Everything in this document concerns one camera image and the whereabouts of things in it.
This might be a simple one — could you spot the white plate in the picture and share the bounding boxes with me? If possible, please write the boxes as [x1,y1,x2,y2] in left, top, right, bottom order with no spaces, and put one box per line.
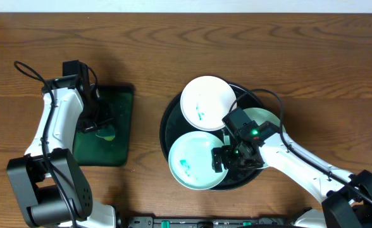
[180,75,237,131]

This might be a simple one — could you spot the green scrubbing sponge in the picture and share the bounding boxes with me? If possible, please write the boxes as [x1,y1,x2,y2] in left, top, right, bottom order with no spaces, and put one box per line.
[96,125,116,141]

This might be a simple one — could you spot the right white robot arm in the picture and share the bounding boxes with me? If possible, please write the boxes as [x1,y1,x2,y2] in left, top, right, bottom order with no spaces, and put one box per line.
[212,108,372,227]

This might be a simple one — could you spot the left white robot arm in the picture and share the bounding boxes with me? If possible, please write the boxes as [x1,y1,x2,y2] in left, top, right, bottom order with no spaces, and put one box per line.
[6,60,118,227]

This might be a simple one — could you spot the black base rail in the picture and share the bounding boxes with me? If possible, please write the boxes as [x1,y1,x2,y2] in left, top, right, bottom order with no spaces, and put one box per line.
[123,217,290,228]

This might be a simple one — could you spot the light green plate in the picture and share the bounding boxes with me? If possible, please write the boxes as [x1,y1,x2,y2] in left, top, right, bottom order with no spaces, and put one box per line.
[168,131,228,191]
[242,107,287,169]

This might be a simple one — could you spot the round black tray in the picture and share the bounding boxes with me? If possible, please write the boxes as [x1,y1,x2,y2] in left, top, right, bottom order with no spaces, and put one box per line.
[159,82,264,191]

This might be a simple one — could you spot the rectangular dark green tray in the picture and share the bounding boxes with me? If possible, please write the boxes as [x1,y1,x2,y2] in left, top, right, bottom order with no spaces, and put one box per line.
[73,85,133,167]

